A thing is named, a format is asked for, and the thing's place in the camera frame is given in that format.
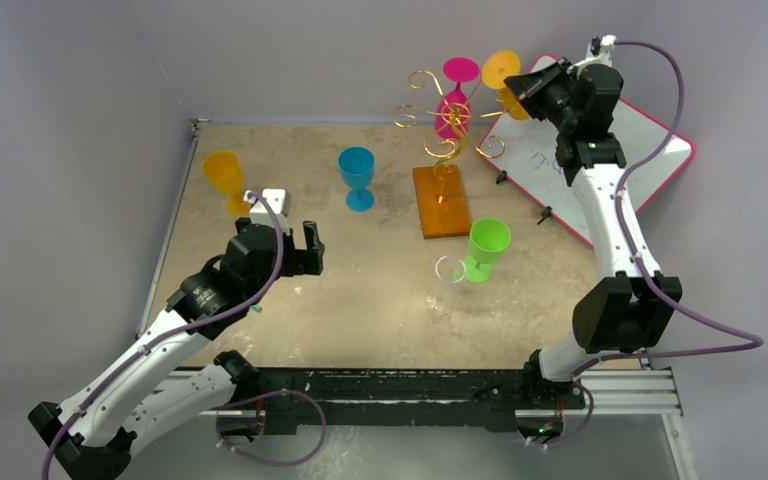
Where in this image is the clear wine glass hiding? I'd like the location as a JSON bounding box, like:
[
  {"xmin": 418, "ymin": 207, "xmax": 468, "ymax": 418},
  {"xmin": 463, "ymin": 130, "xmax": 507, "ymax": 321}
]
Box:
[{"xmin": 425, "ymin": 256, "xmax": 465, "ymax": 316}]

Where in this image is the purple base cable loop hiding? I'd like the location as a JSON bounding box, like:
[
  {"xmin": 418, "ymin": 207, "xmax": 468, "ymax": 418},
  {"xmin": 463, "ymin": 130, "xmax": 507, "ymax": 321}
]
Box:
[{"xmin": 215, "ymin": 385, "xmax": 329, "ymax": 466}]

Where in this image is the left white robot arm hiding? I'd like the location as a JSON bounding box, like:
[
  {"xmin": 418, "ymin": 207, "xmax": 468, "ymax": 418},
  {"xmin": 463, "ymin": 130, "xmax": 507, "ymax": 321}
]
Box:
[{"xmin": 28, "ymin": 218, "xmax": 324, "ymax": 479}]

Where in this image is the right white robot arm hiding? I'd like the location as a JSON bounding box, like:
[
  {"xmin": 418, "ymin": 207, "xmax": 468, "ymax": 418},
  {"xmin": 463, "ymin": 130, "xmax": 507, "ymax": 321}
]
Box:
[{"xmin": 504, "ymin": 59, "xmax": 682, "ymax": 407}]

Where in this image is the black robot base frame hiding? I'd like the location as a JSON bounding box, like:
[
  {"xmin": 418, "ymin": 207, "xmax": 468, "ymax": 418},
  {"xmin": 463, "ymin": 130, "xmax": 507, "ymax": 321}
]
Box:
[{"xmin": 152, "ymin": 351, "xmax": 683, "ymax": 439}]

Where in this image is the blue plastic wine glass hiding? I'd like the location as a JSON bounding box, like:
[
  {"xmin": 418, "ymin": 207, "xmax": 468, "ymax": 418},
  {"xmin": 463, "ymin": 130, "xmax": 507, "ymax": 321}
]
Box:
[{"xmin": 338, "ymin": 146, "xmax": 375, "ymax": 212}]

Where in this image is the orange plastic wine glass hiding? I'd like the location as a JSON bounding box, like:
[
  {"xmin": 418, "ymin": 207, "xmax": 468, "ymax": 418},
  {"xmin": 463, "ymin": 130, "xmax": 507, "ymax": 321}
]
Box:
[{"xmin": 481, "ymin": 50, "xmax": 530, "ymax": 121}]

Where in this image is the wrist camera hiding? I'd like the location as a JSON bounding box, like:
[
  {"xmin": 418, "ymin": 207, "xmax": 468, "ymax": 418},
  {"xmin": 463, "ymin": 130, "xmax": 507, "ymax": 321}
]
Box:
[
  {"xmin": 574, "ymin": 34, "xmax": 617, "ymax": 69},
  {"xmin": 244, "ymin": 188, "xmax": 291, "ymax": 235}
]

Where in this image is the green plastic wine glass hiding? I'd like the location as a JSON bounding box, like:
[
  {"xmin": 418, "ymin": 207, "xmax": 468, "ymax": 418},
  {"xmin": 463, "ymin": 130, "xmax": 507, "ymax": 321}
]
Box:
[{"xmin": 463, "ymin": 217, "xmax": 511, "ymax": 283}]

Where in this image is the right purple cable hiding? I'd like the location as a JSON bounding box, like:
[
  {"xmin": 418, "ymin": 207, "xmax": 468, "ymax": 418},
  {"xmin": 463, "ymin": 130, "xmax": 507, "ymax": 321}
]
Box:
[{"xmin": 569, "ymin": 39, "xmax": 766, "ymax": 379}]

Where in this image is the pink plastic wine glass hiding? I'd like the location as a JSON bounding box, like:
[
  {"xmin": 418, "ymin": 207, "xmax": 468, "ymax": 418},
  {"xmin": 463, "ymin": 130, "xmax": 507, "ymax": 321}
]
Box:
[{"xmin": 434, "ymin": 57, "xmax": 480, "ymax": 140}]

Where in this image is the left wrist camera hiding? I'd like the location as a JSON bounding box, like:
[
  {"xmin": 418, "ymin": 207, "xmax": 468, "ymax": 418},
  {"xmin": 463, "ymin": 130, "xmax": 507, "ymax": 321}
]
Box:
[{"xmin": 244, "ymin": 188, "xmax": 291, "ymax": 235}]

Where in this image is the pink framed whiteboard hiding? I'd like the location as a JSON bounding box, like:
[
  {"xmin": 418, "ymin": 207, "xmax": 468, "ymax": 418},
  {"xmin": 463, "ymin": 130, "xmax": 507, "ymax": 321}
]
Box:
[{"xmin": 475, "ymin": 53, "xmax": 697, "ymax": 250}]

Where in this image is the gold wire glass rack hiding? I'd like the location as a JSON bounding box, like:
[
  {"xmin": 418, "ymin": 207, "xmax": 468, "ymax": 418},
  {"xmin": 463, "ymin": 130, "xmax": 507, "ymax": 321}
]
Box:
[{"xmin": 392, "ymin": 70, "xmax": 506, "ymax": 240}]

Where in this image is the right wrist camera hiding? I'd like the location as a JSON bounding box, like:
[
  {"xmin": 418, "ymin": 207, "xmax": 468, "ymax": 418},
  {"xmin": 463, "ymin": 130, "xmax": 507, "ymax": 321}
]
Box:
[{"xmin": 574, "ymin": 34, "xmax": 617, "ymax": 69}]

